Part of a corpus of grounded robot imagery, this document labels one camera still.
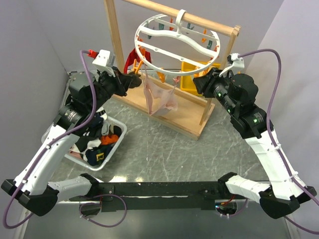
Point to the white plastic laundry basket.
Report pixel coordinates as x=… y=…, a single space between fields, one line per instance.
x=107 y=127

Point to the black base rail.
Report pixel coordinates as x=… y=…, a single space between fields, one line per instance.
x=158 y=195

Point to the white round clip hanger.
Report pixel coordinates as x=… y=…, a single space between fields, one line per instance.
x=172 y=48

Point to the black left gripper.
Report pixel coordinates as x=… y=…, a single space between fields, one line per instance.
x=119 y=79

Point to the navy sock with buckle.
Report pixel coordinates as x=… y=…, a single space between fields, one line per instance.
x=97 y=155

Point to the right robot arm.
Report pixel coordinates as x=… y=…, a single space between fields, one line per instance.
x=237 y=94

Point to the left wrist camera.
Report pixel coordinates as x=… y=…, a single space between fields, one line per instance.
x=103 y=61

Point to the pale pink sock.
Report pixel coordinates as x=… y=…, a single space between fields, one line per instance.
x=167 y=99

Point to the dark brown sock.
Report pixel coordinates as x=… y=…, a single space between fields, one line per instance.
x=136 y=80

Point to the wooden drying rack stand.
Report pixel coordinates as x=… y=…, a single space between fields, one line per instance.
x=193 y=112

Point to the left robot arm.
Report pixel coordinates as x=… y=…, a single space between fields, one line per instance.
x=32 y=188

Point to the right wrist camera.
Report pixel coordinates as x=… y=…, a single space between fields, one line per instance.
x=236 y=64

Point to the red sock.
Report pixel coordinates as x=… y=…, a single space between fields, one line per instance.
x=134 y=56

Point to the yellow plastic tray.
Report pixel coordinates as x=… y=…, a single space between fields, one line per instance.
x=186 y=82

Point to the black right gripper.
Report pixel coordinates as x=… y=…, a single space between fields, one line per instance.
x=205 y=84

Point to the orange sock in basket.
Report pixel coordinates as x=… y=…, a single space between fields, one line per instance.
x=109 y=139

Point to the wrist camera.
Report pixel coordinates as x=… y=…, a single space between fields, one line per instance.
x=236 y=64
x=103 y=61

